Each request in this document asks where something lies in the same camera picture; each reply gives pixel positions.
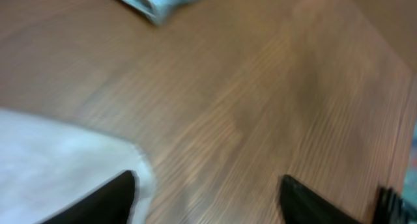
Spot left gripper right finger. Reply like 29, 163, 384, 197
279, 175, 360, 224

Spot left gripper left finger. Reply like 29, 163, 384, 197
42, 171, 136, 224

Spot beige shorts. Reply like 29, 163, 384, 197
1, 109, 155, 223

